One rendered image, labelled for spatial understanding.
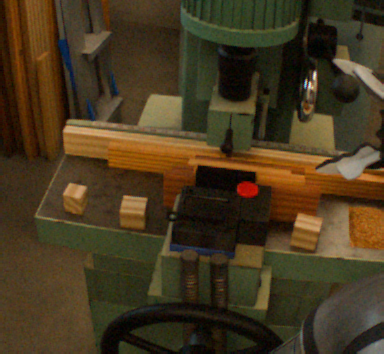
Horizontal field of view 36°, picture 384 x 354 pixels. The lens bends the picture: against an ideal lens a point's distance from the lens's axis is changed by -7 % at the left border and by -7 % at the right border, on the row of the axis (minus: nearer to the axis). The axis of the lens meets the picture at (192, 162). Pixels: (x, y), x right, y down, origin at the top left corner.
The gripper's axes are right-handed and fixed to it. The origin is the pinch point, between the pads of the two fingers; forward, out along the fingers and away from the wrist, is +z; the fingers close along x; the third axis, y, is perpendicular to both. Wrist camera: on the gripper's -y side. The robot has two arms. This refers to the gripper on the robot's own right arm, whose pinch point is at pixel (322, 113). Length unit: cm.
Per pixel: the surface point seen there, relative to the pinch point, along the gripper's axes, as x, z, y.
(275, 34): -8.2, 7.2, -7.3
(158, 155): 17.5, 23.8, -20.0
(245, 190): 13.0, 8.6, -1.5
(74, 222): 25.1, 34.5, -6.2
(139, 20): 45, 83, -283
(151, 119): 23, 31, -53
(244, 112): 5.7, 10.3, -13.2
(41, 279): 98, 72, -87
